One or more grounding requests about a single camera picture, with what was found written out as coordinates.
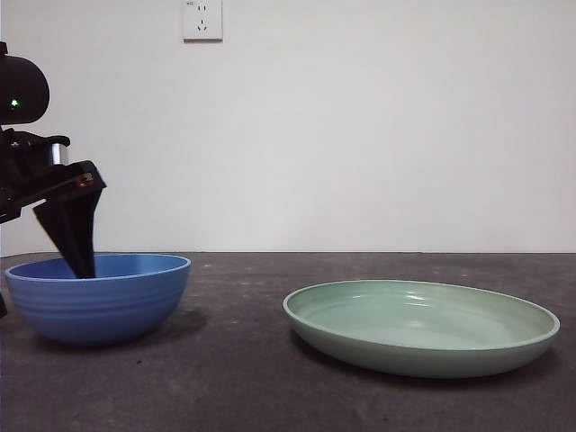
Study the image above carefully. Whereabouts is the blue ribbed bowl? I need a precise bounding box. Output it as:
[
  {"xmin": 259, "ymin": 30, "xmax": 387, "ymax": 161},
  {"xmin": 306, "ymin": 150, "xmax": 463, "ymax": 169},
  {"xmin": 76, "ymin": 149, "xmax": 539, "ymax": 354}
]
[{"xmin": 4, "ymin": 253, "xmax": 193, "ymax": 347}]

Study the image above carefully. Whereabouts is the green round plate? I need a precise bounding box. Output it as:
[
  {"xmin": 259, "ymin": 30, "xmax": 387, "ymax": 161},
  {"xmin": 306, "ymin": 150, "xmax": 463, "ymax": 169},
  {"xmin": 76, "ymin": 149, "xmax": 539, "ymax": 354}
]
[{"xmin": 282, "ymin": 279, "xmax": 562, "ymax": 379}]

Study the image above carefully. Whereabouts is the white wall socket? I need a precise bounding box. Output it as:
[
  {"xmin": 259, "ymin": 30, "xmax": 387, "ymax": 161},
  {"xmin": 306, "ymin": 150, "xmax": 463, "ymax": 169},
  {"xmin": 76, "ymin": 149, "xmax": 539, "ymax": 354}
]
[{"xmin": 182, "ymin": 0, "xmax": 224, "ymax": 44}]

